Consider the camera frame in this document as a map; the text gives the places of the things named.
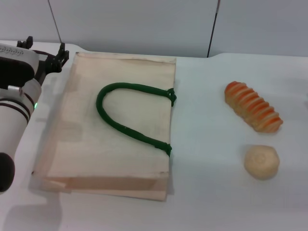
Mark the orange striped bread loaf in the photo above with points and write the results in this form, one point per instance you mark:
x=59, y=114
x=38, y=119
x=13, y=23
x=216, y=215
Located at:
x=252, y=108

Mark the round pale egg yolk pastry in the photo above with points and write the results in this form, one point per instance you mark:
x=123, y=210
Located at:
x=261, y=162

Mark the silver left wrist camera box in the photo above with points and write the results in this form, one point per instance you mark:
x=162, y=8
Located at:
x=14, y=55

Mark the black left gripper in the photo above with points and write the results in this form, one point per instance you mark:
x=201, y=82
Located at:
x=45, y=63

